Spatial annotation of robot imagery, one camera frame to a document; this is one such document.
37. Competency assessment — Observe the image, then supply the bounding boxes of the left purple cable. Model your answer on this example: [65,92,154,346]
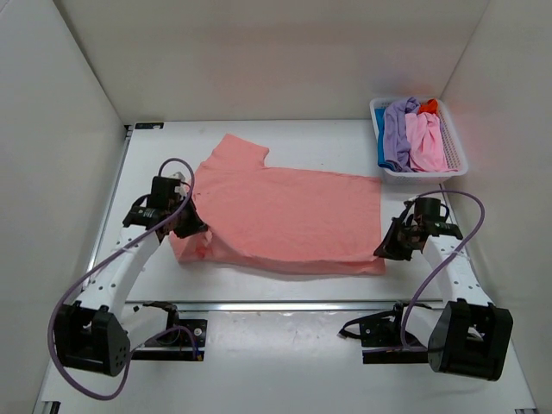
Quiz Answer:
[47,157,204,401]

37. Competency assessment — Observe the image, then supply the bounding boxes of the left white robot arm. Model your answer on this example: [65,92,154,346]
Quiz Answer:
[47,199,207,377]

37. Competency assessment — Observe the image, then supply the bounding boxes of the blue t shirt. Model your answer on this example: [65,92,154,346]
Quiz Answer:
[374,108,396,172]

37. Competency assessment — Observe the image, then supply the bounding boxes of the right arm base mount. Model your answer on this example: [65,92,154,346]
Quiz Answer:
[337,302,428,365]

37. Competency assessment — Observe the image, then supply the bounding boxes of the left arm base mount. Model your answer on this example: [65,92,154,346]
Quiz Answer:
[122,301,208,362]

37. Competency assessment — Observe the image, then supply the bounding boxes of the black label sticker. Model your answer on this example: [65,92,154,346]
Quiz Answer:
[134,122,165,130]

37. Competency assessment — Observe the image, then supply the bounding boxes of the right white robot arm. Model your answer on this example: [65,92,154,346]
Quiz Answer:
[374,213,513,381]

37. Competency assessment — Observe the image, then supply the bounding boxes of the orange red t shirt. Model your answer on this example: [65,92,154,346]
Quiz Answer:
[418,98,439,116]

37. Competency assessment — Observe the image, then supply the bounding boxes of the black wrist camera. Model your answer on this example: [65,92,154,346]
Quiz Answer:
[146,176,186,211]
[413,198,450,224]

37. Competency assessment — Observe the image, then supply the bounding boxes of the lavender t shirt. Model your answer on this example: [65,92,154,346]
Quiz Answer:
[383,97,420,173]

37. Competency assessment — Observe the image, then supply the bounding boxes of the light pink t shirt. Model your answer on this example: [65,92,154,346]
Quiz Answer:
[405,113,449,173]

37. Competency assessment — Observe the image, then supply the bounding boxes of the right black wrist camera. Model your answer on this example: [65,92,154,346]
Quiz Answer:
[413,198,450,224]

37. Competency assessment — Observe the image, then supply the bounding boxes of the salmon pink t shirt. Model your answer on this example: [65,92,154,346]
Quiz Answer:
[169,135,386,275]

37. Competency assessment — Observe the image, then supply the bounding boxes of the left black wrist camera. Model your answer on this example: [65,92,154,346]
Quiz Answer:
[146,176,186,211]

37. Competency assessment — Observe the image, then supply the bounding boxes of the aluminium table rail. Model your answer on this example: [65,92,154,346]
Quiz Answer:
[176,300,449,313]

